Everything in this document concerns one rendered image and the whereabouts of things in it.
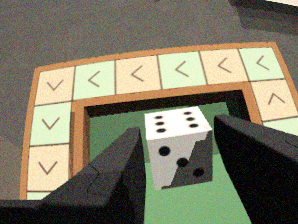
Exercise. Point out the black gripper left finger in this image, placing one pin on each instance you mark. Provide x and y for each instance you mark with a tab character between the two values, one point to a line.
111	189

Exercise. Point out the white die with black pips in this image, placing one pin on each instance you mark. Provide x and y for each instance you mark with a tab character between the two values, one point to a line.
180	147

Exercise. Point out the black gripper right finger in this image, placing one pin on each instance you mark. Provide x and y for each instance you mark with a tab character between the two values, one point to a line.
262	163

